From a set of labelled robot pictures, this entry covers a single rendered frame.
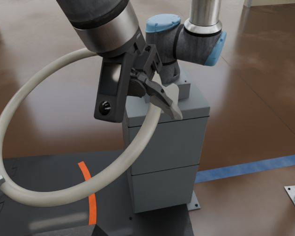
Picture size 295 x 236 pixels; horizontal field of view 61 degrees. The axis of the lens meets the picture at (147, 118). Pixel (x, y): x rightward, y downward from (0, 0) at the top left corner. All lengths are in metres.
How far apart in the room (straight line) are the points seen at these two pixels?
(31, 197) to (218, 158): 1.73
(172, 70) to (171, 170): 0.59
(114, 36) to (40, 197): 0.37
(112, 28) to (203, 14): 0.68
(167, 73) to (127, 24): 0.82
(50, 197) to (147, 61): 0.33
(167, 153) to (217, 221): 0.67
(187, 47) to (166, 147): 0.52
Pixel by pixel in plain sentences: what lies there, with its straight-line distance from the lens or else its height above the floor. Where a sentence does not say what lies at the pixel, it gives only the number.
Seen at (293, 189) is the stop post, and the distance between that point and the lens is 2.15.
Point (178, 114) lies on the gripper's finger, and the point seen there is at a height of 1.26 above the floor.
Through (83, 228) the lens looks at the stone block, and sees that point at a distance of 1.11.
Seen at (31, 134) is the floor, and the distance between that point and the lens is 2.49.
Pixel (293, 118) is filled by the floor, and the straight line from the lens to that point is 2.80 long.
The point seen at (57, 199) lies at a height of 1.12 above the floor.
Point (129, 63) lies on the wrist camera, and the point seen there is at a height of 1.38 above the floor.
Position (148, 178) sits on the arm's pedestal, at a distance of 1.48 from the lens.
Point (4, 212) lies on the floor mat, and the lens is 2.01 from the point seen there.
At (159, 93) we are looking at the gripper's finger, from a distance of 0.43.
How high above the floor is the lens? 1.57
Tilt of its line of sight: 40 degrees down
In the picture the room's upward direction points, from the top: straight up
